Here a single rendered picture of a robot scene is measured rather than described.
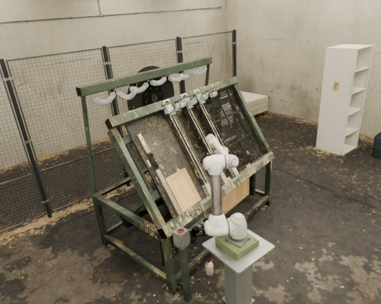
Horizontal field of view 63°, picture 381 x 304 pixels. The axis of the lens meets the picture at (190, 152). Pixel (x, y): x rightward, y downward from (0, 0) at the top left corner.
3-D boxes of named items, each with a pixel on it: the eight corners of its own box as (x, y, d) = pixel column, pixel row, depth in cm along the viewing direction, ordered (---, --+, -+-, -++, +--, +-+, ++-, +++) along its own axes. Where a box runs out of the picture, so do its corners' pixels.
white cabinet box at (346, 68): (342, 156, 618) (357, 49, 534) (315, 148, 661) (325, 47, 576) (357, 147, 651) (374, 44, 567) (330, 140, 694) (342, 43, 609)
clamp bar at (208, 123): (231, 177, 391) (245, 172, 373) (188, 94, 390) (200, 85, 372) (236, 174, 398) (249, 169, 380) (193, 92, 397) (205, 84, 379)
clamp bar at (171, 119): (205, 196, 356) (218, 192, 338) (157, 104, 355) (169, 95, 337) (210, 192, 363) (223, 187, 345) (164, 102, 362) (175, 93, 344)
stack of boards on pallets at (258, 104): (202, 139, 750) (201, 117, 727) (177, 129, 826) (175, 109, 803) (267, 115, 883) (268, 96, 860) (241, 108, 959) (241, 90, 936)
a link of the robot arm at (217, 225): (229, 238, 282) (205, 240, 280) (226, 231, 298) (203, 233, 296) (226, 155, 271) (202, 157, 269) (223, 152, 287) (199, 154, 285)
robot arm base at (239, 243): (253, 236, 298) (253, 231, 296) (240, 248, 283) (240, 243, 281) (237, 229, 310) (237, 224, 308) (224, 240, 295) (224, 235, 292)
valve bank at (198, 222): (196, 248, 323) (195, 230, 313) (185, 243, 332) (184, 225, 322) (224, 224, 356) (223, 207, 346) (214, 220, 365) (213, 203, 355)
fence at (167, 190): (176, 216, 325) (179, 215, 322) (135, 136, 324) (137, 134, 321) (179, 213, 329) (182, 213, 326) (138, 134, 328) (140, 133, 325)
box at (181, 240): (182, 251, 295) (181, 236, 288) (173, 246, 303) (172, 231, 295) (190, 244, 303) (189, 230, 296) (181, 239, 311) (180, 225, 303)
